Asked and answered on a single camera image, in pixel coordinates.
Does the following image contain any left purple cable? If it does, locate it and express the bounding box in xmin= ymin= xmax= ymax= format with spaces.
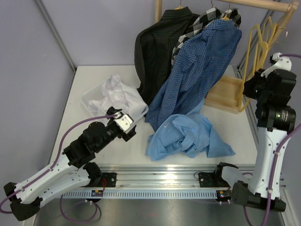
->
xmin=0 ymin=114 xmax=118 ymax=214

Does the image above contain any aluminium rail base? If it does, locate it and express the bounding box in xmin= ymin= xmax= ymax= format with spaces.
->
xmin=98 ymin=163 xmax=216 ymax=191

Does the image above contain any yellow hanger of blue shirt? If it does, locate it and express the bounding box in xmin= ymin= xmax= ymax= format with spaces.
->
xmin=236 ymin=24 xmax=270 ymax=113

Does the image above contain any hanger of black shirt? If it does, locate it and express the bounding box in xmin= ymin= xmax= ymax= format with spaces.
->
xmin=175 ymin=0 xmax=183 ymax=10

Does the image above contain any white slotted cable duct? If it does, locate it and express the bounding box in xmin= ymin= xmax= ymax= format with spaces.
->
xmin=63 ymin=189 xmax=217 ymax=199

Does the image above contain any purple cable under duct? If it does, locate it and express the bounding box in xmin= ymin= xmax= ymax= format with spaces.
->
xmin=58 ymin=194 xmax=103 ymax=223

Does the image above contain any light blue shirt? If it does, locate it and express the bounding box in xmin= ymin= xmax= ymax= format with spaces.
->
xmin=145 ymin=102 xmax=236 ymax=161

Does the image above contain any black white checkered shirt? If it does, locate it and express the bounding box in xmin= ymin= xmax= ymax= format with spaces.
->
xmin=171 ymin=8 xmax=241 ymax=67

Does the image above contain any black pinstripe shirt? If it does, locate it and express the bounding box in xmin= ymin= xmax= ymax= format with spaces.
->
xmin=134 ymin=7 xmax=199 ymax=105

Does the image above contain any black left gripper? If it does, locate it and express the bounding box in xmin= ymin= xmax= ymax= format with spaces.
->
xmin=95 ymin=108 xmax=136 ymax=153

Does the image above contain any blue plaid shirt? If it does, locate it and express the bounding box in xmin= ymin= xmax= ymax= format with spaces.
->
xmin=145 ymin=19 xmax=242 ymax=130

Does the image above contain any aluminium corner frame post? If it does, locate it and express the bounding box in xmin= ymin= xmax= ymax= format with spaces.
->
xmin=33 ymin=0 xmax=77 ymax=73

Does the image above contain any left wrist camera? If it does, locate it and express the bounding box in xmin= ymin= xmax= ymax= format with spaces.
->
xmin=113 ymin=112 xmax=134 ymax=132

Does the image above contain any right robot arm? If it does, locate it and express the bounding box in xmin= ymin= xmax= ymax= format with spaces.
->
xmin=213 ymin=69 xmax=296 ymax=212

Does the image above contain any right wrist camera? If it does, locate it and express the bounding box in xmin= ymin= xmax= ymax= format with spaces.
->
xmin=261 ymin=52 xmax=292 ymax=78

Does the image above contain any yellow hanger of white shirt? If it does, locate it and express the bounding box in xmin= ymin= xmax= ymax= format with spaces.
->
xmin=251 ymin=16 xmax=284 ymax=71

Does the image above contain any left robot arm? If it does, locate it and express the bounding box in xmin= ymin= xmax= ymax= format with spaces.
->
xmin=1 ymin=107 xmax=136 ymax=221

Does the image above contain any wooden clothes rack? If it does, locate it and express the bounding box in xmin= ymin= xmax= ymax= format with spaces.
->
xmin=155 ymin=0 xmax=299 ymax=115

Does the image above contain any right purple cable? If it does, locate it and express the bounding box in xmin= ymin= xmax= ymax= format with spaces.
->
xmin=243 ymin=53 xmax=301 ymax=226

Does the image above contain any white plastic laundry basket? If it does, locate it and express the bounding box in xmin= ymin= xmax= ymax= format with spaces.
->
xmin=81 ymin=81 xmax=149 ymax=123

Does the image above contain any hanger of plaid shirt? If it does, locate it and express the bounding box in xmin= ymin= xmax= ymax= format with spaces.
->
xmin=221 ymin=0 xmax=232 ymax=21

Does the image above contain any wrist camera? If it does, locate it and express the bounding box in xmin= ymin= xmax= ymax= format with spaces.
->
xmin=113 ymin=112 xmax=134 ymax=132
xmin=261 ymin=52 xmax=292 ymax=78

